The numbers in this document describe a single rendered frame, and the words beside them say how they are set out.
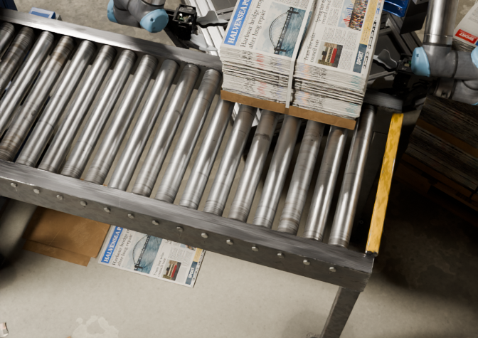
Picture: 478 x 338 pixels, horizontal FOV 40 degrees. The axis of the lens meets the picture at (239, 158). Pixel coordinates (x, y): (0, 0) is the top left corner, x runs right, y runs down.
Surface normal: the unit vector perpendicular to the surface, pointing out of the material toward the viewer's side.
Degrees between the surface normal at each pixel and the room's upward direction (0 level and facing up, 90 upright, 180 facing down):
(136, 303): 0
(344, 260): 0
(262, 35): 1
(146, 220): 90
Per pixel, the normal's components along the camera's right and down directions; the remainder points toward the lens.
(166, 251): 0.01, -0.53
